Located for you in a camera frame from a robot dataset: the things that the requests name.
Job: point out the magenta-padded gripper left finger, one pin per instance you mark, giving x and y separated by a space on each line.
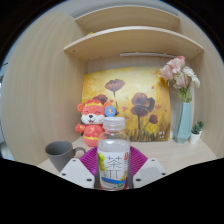
76 172

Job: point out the pink and white flower bouquet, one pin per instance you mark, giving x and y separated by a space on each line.
178 73

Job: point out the clear plastic drink bottle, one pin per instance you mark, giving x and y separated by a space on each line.
113 158

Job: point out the red plush tiger toy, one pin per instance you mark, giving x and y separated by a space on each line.
91 125

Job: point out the small potted green plant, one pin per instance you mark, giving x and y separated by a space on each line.
195 136
201 125

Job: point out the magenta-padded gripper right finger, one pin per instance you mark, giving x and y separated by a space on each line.
149 172

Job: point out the pale teal faceted vase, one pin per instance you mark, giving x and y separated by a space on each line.
183 125

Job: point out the grey ceramic mug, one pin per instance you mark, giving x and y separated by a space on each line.
61 155

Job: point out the wooden shelf unit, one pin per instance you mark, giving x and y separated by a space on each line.
133 38

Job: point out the yellow poppy flower painting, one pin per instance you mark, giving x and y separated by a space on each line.
140 86

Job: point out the white light bar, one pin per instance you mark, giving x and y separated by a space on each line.
146 54

